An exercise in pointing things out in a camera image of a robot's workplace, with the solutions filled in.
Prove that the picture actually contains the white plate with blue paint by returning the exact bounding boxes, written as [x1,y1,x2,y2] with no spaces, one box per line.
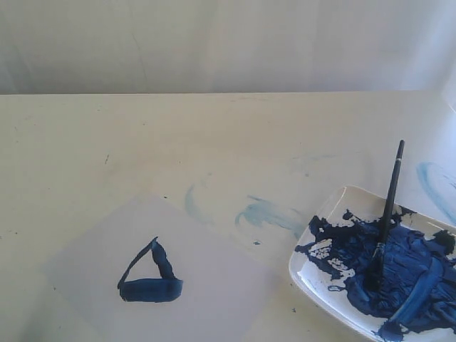
[289,186,455,341]

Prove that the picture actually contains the black paintbrush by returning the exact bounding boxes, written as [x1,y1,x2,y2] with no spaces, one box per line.
[363,140,405,291]

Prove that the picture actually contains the white sheet of paper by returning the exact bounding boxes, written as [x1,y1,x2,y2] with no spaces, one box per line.
[43,196,279,341]

